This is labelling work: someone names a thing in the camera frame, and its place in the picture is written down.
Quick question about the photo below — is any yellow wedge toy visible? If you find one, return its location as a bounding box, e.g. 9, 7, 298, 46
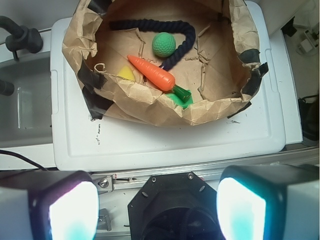
117, 65, 136, 81

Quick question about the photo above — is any green dimpled ball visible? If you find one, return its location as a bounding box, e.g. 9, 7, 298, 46
151, 32, 176, 58

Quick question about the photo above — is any black bag at right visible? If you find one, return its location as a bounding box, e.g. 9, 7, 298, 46
298, 94, 320, 147

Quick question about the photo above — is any black cable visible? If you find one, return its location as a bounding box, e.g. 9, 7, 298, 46
0, 149, 50, 172

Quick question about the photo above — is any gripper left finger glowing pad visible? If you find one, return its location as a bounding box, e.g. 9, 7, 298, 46
0, 170, 99, 240

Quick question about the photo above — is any white plastic bin lid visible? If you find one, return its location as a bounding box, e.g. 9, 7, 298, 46
50, 1, 286, 172

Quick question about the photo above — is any white power strip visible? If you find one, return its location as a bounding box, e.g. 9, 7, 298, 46
297, 29, 320, 55

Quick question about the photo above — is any aluminium extrusion rail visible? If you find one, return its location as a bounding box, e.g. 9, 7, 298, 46
91, 146, 320, 194

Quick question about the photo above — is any orange toy carrot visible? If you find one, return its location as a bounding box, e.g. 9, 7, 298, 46
127, 55, 192, 103

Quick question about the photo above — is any dark navy rope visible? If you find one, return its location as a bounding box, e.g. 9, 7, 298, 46
109, 18, 197, 70

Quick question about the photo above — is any black octagonal mount plate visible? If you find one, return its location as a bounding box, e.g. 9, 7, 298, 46
127, 172, 224, 240

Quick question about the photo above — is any brown paper bag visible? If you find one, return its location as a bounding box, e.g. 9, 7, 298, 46
62, 0, 268, 127

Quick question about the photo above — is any clear plastic storage bin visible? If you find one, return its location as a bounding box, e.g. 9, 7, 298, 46
0, 52, 53, 148

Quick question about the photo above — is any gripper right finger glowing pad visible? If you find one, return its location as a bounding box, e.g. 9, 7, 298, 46
216, 164, 320, 240

